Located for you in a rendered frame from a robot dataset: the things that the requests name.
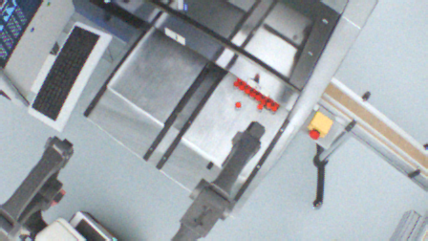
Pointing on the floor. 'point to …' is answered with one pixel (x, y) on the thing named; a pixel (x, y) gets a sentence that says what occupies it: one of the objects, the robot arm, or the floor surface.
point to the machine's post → (330, 60)
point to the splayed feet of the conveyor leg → (319, 178)
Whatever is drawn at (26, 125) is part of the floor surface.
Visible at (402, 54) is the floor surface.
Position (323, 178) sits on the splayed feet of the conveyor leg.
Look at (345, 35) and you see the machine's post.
